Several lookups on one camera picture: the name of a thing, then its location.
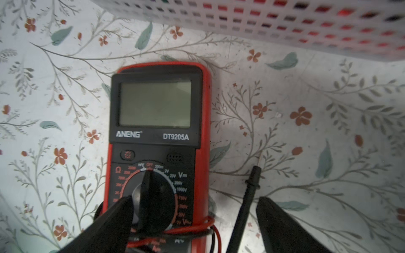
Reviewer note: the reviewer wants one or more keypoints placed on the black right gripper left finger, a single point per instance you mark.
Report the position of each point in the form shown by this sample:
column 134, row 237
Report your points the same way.
column 109, row 233

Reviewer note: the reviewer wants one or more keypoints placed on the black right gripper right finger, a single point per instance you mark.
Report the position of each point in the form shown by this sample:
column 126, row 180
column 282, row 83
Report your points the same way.
column 281, row 233

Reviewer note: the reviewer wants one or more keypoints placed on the red multimeter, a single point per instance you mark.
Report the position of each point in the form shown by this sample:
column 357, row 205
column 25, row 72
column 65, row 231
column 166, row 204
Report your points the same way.
column 159, row 154

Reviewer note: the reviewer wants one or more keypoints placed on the white plastic basket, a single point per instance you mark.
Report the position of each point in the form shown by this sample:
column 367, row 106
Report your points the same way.
column 372, row 30

